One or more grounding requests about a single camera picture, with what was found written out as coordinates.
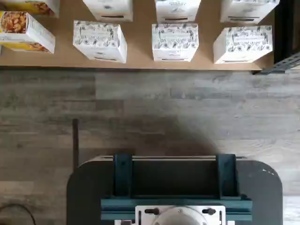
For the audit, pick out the dark robot base platform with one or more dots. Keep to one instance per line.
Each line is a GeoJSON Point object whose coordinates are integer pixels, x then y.
{"type": "Point", "coordinates": [262, 192]}

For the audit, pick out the brown fibreboard shelf board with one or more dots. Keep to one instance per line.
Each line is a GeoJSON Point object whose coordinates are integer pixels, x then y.
{"type": "Point", "coordinates": [140, 64]}

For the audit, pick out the white floral print box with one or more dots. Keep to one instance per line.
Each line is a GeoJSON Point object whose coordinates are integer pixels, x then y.
{"type": "Point", "coordinates": [174, 39]}
{"type": "Point", "coordinates": [248, 10]}
{"type": "Point", "coordinates": [98, 37]}
{"type": "Point", "coordinates": [110, 9]}
{"type": "Point", "coordinates": [243, 42]}
{"type": "Point", "coordinates": [178, 10]}

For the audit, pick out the yellow white food box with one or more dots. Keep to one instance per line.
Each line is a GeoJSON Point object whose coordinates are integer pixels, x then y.
{"type": "Point", "coordinates": [23, 30]}
{"type": "Point", "coordinates": [47, 5]}

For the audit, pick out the thin black pole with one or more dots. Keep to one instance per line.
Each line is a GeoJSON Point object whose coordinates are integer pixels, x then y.
{"type": "Point", "coordinates": [75, 140]}

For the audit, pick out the teal aluminium mounting frame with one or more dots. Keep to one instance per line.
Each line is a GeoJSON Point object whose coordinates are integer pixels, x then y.
{"type": "Point", "coordinates": [122, 173]}

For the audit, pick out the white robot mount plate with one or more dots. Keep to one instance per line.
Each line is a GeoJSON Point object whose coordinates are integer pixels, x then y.
{"type": "Point", "coordinates": [140, 218]}

